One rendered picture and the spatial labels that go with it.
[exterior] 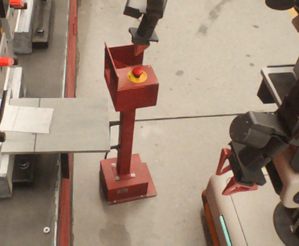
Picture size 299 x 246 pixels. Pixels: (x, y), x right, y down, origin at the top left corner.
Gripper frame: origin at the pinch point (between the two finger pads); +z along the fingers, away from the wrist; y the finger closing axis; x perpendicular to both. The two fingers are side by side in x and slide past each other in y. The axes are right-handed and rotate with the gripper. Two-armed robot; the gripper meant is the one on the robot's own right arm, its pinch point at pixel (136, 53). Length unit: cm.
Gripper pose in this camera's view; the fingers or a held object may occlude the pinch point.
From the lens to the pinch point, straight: 164.0
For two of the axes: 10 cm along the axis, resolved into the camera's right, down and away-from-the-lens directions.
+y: -9.3, -0.4, -3.8
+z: -2.9, 7.1, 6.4
